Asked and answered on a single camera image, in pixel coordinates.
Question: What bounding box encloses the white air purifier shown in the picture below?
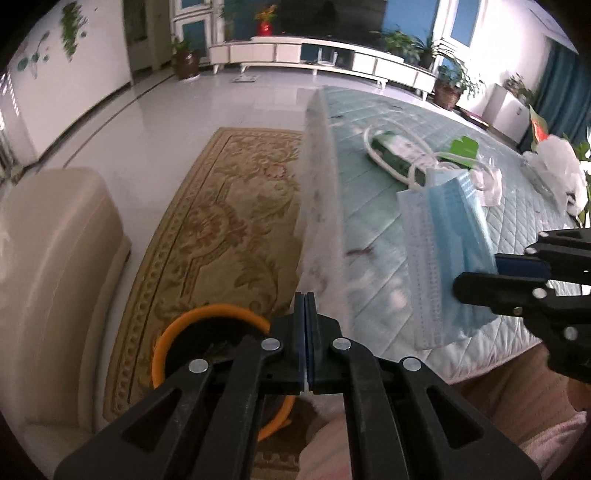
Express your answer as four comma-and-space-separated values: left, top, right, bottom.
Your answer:
482, 84, 530, 143

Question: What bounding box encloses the teal curtain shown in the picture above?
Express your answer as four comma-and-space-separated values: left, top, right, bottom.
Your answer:
533, 41, 590, 145

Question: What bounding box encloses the teal quilted tablecloth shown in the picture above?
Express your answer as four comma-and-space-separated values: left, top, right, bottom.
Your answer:
294, 85, 588, 384

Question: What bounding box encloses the green wall vine decoration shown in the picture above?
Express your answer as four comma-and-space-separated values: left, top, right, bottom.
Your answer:
60, 1, 87, 62

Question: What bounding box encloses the lotus wall sticker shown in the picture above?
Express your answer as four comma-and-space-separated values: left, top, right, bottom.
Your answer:
16, 30, 51, 80

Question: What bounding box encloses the red flower vase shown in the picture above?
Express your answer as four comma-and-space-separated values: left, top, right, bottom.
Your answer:
254, 4, 277, 36

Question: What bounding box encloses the cream leather sofa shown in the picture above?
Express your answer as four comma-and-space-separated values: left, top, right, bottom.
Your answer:
1, 168, 130, 476

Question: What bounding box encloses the green white box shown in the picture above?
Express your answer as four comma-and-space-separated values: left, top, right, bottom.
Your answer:
363, 131, 437, 188

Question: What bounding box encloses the blue surgical mask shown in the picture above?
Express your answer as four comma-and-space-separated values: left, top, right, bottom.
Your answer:
398, 174, 498, 350

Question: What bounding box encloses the orange trash bin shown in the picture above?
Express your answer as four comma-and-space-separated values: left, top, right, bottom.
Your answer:
150, 303, 297, 443

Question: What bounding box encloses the white plastic bag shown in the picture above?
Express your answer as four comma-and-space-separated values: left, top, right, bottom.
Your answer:
522, 135, 588, 217

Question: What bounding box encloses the black television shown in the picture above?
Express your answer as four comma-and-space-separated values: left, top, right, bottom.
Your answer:
279, 0, 387, 45

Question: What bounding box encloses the beige patterned rug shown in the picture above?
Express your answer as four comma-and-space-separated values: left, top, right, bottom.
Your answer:
102, 128, 303, 422

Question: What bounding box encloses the green paper bag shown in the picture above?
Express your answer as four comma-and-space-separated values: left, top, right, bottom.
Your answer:
443, 136, 479, 169

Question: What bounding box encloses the brown ceramic plant pot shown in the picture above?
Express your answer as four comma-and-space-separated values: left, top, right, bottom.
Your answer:
171, 36, 200, 80

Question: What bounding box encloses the white tv cabinet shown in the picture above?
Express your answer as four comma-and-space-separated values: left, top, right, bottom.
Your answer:
207, 36, 436, 97

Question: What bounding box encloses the white paper towel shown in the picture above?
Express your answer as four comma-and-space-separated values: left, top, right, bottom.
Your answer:
426, 153, 503, 207

